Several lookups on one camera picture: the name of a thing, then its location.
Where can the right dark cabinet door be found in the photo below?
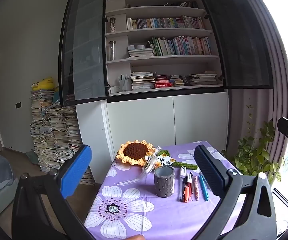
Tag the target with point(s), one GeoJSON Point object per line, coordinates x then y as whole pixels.
{"type": "Point", "coordinates": [242, 47]}

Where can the red gel pen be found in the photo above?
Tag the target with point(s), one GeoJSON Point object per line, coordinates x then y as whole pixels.
{"type": "Point", "coordinates": [189, 183]}

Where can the purple floral tablecloth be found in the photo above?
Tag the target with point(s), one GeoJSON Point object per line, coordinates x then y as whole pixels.
{"type": "Point", "coordinates": [160, 205]}

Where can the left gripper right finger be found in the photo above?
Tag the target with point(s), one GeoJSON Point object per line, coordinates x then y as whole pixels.
{"type": "Point", "coordinates": [213, 170]}

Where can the grey felt pen holder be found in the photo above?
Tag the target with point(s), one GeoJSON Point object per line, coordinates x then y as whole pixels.
{"type": "Point", "coordinates": [164, 181]}

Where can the pink patterned pen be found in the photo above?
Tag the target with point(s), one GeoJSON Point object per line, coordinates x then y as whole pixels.
{"type": "Point", "coordinates": [196, 188]}

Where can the yellow plush toy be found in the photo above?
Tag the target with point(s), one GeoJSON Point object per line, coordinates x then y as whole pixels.
{"type": "Point", "coordinates": [44, 84]}

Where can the crochet sunflower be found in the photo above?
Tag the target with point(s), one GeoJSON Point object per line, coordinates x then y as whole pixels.
{"type": "Point", "coordinates": [137, 153]}

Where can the blue pen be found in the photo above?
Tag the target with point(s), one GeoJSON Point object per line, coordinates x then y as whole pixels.
{"type": "Point", "coordinates": [203, 187]}

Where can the sunflower gift card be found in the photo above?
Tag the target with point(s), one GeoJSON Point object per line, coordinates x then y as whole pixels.
{"type": "Point", "coordinates": [164, 160]}

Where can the left glass cabinet door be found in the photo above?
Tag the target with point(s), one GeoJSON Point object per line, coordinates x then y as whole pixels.
{"type": "Point", "coordinates": [82, 73]}

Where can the black marker pen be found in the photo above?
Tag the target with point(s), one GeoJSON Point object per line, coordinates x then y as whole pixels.
{"type": "Point", "coordinates": [182, 189]}

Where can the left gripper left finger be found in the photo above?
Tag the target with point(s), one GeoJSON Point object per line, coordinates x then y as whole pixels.
{"type": "Point", "coordinates": [71, 172]}

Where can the red book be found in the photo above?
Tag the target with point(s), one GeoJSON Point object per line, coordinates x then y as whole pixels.
{"type": "Point", "coordinates": [163, 85]}

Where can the green potted plant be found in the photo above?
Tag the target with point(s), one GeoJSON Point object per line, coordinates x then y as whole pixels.
{"type": "Point", "coordinates": [253, 154]}

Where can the clear pen cup on shelf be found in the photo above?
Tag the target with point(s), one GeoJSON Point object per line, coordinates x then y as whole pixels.
{"type": "Point", "coordinates": [125, 83]}

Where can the white bookshelf cabinet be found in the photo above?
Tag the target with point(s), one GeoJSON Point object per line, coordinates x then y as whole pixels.
{"type": "Point", "coordinates": [156, 41]}

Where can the pile of stacked books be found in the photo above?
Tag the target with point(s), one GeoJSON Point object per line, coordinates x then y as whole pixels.
{"type": "Point", "coordinates": [54, 130]}

